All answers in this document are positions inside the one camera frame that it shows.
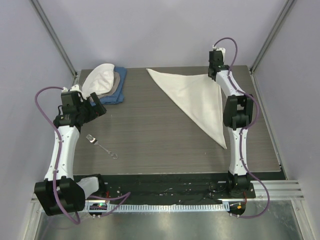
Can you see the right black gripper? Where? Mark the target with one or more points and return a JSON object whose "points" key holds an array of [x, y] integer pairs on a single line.
{"points": [[210, 76]]}

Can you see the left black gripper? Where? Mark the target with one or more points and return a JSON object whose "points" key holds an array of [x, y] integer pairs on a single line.
{"points": [[95, 111]]}

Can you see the ornate silver fork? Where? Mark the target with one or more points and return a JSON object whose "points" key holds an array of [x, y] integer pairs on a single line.
{"points": [[94, 141]]}

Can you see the white cloth napkin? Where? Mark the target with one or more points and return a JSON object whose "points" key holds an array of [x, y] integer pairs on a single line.
{"points": [[199, 97]]}

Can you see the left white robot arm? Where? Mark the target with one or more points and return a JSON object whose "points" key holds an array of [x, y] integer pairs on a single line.
{"points": [[59, 193]]}

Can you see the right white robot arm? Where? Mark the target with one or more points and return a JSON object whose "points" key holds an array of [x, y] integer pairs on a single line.
{"points": [[237, 116]]}

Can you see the blue checkered cloth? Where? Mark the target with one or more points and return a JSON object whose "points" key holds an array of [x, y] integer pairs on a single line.
{"points": [[118, 96]]}

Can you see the white folded cloth on pile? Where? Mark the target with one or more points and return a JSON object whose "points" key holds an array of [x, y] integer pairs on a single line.
{"points": [[91, 84]]}

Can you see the grey cloth in pile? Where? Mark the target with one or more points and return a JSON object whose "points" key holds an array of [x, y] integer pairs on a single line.
{"points": [[106, 88]]}

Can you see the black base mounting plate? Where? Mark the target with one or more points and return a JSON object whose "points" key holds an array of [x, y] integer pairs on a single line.
{"points": [[171, 189]]}

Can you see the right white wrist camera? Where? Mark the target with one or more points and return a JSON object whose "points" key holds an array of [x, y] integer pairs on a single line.
{"points": [[222, 50]]}

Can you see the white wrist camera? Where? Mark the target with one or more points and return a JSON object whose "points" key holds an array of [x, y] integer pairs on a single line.
{"points": [[76, 88], [222, 50]]}

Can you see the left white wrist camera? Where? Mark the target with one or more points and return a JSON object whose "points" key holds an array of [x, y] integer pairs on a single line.
{"points": [[76, 88]]}

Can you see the right aluminium frame post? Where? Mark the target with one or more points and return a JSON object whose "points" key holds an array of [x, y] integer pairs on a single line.
{"points": [[281, 18]]}

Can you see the aluminium frame post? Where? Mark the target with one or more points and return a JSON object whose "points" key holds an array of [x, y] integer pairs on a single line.
{"points": [[281, 18], [52, 34]]}

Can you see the left aluminium frame post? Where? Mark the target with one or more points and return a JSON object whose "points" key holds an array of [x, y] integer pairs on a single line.
{"points": [[52, 34]]}

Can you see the white slotted cable duct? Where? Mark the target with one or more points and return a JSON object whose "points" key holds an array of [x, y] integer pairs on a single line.
{"points": [[129, 208]]}

